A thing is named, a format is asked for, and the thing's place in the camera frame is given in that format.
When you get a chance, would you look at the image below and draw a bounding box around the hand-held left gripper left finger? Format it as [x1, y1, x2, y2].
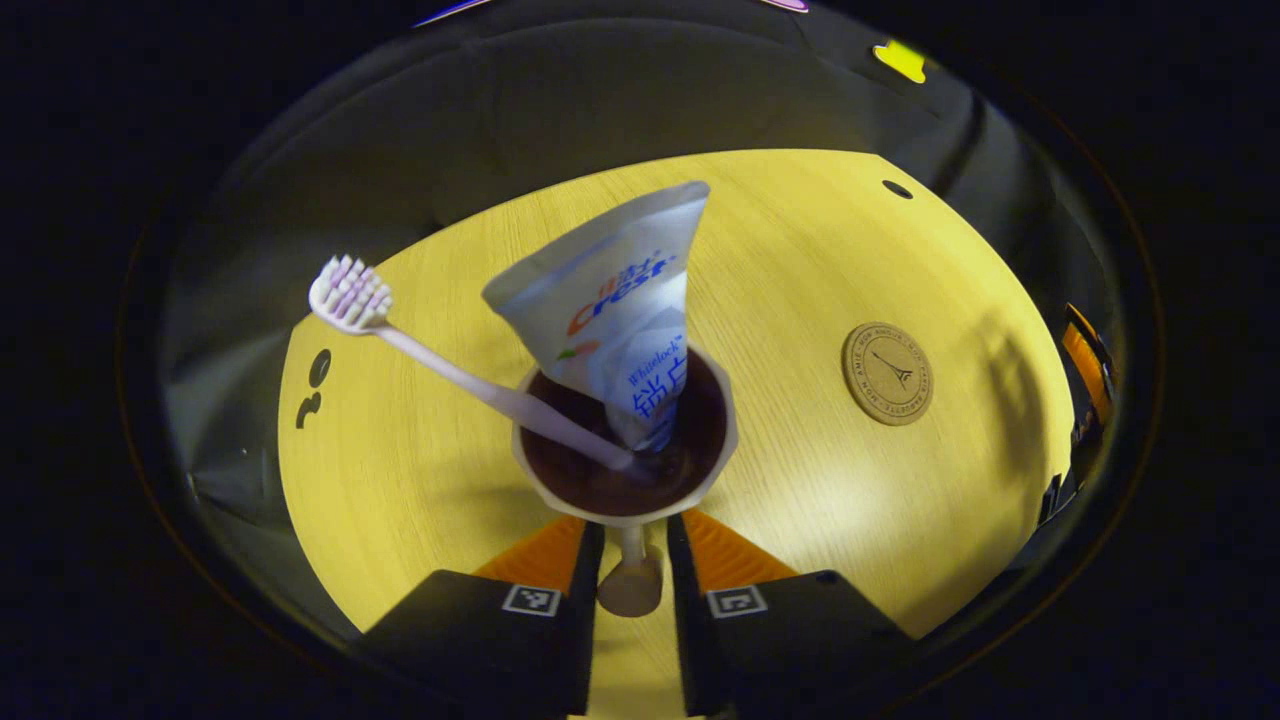
[360, 514, 607, 717]

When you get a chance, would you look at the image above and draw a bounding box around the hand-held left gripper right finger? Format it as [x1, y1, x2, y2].
[666, 507, 917, 717]

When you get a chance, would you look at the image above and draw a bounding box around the beige cup with handle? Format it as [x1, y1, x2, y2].
[511, 343, 740, 619]

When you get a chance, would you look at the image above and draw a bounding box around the round brown coaster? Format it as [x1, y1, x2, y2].
[840, 320, 936, 428]

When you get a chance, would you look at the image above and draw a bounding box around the pale pink toothbrush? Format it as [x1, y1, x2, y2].
[307, 253, 643, 474]

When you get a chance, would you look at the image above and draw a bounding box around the white toothpaste tube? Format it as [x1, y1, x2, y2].
[481, 180, 712, 453]

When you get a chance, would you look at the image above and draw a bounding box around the yellow wooden desktop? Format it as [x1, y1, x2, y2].
[277, 148, 1077, 719]

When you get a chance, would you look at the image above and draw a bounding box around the black backdrop cloth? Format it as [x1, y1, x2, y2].
[160, 0, 1126, 641]

